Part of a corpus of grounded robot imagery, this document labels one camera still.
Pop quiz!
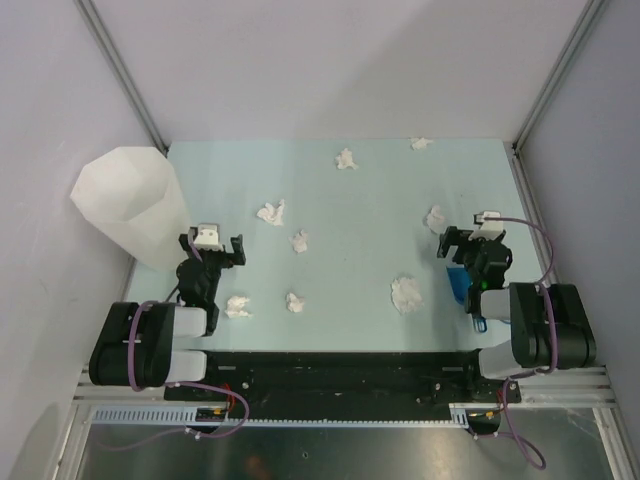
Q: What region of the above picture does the blue dustpan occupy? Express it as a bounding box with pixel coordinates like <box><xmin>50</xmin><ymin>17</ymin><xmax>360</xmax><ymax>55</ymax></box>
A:
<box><xmin>446</xmin><ymin>266</ymin><xmax>488</xmax><ymax>334</ymax></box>

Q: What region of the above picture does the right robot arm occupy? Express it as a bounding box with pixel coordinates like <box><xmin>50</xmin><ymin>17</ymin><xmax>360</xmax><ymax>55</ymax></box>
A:
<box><xmin>437</xmin><ymin>223</ymin><xmax>597</xmax><ymax>401</ymax></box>

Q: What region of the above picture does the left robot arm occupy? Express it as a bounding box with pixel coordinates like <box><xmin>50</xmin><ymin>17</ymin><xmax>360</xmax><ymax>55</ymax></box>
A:
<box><xmin>88</xmin><ymin>224</ymin><xmax>246</xmax><ymax>400</ymax></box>

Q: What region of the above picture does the paper scrap lower left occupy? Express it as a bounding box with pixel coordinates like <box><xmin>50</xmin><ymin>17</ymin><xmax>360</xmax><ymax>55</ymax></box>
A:
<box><xmin>225</xmin><ymin>296</ymin><xmax>252</xmax><ymax>318</ymax></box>

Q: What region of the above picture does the paper scrap left upper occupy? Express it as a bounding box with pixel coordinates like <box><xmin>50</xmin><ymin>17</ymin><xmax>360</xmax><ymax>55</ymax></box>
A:
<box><xmin>256</xmin><ymin>199</ymin><xmax>285</xmax><ymax>227</ymax></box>

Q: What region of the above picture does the paper scrap centre small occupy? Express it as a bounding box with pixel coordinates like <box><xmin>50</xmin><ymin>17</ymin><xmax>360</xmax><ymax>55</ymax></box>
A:
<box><xmin>289</xmin><ymin>230</ymin><xmax>308</xmax><ymax>254</ymax></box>

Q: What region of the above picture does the translucent white waste bin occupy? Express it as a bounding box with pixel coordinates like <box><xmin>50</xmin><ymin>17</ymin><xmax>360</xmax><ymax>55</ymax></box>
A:
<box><xmin>70</xmin><ymin>147</ymin><xmax>191</xmax><ymax>271</ymax></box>

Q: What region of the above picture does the paper scrap lower centre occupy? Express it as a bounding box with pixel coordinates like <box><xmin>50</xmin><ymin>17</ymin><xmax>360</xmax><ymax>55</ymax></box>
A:
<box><xmin>285</xmin><ymin>292</ymin><xmax>305</xmax><ymax>314</ymax></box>

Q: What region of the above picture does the large paper scrap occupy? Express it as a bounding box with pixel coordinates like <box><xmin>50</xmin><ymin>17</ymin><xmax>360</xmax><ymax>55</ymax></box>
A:
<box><xmin>391</xmin><ymin>277</ymin><xmax>424</xmax><ymax>315</ymax></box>

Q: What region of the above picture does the paper scrap top right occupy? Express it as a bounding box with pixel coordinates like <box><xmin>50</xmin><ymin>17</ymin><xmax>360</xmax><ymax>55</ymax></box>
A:
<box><xmin>410</xmin><ymin>137</ymin><xmax>434</xmax><ymax>151</ymax></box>

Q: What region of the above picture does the paper scrap top centre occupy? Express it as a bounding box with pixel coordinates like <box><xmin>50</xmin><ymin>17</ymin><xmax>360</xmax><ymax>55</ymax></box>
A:
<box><xmin>334</xmin><ymin>148</ymin><xmax>359</xmax><ymax>170</ymax></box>

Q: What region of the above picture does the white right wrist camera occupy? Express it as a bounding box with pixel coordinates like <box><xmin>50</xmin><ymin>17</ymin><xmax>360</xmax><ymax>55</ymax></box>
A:
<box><xmin>469</xmin><ymin>211</ymin><xmax>504</xmax><ymax>241</ymax></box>

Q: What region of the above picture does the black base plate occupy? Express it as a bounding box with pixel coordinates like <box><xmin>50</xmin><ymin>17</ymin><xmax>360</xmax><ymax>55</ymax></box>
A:
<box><xmin>164</xmin><ymin>352</ymin><xmax>521</xmax><ymax>423</ymax></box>

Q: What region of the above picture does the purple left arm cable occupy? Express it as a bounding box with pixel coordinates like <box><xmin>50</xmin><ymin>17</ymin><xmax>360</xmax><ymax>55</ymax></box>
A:
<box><xmin>94</xmin><ymin>299</ymin><xmax>251</xmax><ymax>449</ymax></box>

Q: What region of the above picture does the grey cable duct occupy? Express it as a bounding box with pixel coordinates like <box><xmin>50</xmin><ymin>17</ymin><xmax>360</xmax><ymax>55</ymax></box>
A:
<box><xmin>89</xmin><ymin>402</ymin><xmax>474</xmax><ymax>429</ymax></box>

